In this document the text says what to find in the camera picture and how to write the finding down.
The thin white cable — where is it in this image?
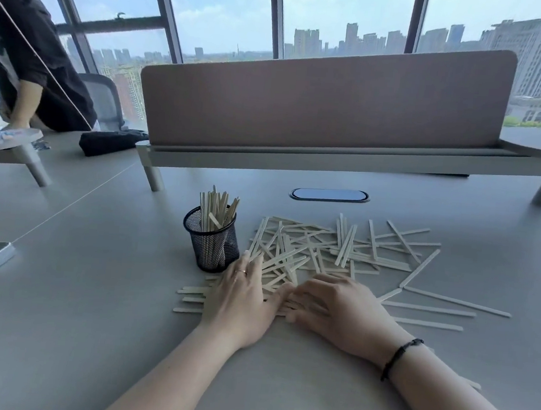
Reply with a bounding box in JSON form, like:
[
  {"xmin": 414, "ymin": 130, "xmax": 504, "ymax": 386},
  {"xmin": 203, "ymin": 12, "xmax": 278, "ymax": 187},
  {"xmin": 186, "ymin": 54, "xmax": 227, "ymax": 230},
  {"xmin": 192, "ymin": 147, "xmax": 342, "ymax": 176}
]
[{"xmin": 0, "ymin": 0, "xmax": 104, "ymax": 132}]

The oval desk cable grommet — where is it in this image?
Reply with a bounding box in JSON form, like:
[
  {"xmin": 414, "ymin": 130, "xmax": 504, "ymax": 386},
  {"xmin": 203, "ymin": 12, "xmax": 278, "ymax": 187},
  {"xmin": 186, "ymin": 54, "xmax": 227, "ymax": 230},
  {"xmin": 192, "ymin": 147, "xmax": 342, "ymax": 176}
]
[{"xmin": 288, "ymin": 185, "xmax": 372, "ymax": 207}]

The gathered wooden stick bunch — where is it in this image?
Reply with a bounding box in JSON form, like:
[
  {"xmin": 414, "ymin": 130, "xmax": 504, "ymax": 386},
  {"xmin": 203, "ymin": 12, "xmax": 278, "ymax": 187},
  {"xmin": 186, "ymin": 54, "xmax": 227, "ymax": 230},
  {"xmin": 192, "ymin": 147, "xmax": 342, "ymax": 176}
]
[{"xmin": 194, "ymin": 183, "xmax": 243, "ymax": 271}]

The black cord bracelet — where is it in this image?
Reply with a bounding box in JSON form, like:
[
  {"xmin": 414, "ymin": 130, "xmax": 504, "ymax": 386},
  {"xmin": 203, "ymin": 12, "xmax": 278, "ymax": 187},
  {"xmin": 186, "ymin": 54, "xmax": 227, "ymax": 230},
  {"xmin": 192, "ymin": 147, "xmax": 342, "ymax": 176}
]
[{"xmin": 380, "ymin": 335, "xmax": 425, "ymax": 385}]

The person's right forearm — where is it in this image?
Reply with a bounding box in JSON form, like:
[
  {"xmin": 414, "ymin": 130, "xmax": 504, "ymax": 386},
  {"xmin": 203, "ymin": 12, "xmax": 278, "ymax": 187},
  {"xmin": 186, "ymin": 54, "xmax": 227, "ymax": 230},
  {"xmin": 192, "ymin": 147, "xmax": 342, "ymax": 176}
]
[{"xmin": 380, "ymin": 340, "xmax": 541, "ymax": 410}]

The person's right hand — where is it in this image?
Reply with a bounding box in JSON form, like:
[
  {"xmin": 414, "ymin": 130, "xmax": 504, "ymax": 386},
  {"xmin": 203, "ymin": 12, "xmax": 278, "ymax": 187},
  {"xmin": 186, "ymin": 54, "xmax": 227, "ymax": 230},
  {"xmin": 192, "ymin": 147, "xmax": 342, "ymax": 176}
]
[{"xmin": 281, "ymin": 271, "xmax": 417, "ymax": 371}]

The pile of wooden sticks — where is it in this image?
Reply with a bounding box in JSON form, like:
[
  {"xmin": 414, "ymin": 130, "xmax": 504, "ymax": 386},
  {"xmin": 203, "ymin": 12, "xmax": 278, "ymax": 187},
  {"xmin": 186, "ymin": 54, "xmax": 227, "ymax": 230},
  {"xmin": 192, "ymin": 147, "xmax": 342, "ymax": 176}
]
[{"xmin": 167, "ymin": 200, "xmax": 520, "ymax": 394}]

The grey desk shelf riser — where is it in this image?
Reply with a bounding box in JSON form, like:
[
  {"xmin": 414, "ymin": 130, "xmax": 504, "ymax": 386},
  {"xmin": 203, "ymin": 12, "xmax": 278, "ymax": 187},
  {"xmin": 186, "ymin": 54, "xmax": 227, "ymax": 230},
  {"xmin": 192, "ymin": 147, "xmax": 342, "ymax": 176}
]
[
  {"xmin": 0, "ymin": 125, "xmax": 55, "ymax": 189},
  {"xmin": 131, "ymin": 96, "xmax": 541, "ymax": 223}
]

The person's left forearm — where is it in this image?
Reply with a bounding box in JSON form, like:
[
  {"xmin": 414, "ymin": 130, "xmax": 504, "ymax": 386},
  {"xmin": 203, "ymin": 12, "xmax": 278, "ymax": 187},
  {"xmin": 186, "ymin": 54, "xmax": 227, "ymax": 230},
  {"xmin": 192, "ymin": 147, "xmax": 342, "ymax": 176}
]
[{"xmin": 100, "ymin": 318, "xmax": 243, "ymax": 410}]

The pink desk divider panel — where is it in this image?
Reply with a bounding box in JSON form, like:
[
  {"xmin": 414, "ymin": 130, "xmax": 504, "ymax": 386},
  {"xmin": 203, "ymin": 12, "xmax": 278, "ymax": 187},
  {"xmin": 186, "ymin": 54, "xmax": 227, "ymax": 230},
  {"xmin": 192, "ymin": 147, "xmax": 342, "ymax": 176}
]
[{"xmin": 134, "ymin": 21, "xmax": 519, "ymax": 174}]

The person's left hand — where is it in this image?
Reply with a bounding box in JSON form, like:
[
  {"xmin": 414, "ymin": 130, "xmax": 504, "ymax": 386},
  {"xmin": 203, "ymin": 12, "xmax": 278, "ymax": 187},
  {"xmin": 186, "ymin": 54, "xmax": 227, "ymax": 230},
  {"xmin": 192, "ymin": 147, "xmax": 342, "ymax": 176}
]
[{"xmin": 196, "ymin": 247, "xmax": 298, "ymax": 354}]

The grey mesh office chair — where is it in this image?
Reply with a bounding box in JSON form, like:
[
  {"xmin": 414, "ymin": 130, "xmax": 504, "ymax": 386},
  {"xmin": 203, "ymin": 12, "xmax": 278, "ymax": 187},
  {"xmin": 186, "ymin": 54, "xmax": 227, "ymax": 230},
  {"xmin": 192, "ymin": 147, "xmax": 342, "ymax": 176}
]
[{"xmin": 73, "ymin": 73, "xmax": 128, "ymax": 133}]

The black mesh pen cup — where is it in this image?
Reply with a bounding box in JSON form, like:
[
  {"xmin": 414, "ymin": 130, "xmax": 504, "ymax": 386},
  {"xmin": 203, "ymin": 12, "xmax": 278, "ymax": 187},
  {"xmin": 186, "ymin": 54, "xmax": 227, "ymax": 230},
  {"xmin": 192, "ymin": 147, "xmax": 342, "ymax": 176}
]
[{"xmin": 180, "ymin": 203, "xmax": 244, "ymax": 275}]

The dark window frame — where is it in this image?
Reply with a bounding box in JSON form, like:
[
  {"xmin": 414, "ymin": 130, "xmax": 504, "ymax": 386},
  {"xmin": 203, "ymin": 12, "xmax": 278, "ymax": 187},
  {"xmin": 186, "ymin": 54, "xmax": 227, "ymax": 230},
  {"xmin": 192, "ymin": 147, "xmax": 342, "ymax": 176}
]
[{"xmin": 30, "ymin": 0, "xmax": 432, "ymax": 103}]

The black fabric bag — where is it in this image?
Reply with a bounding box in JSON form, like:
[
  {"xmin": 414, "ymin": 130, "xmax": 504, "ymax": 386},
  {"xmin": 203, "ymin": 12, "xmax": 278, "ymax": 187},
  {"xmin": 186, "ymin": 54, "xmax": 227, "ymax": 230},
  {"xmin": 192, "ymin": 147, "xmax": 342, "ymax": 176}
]
[{"xmin": 78, "ymin": 125, "xmax": 150, "ymax": 162}]

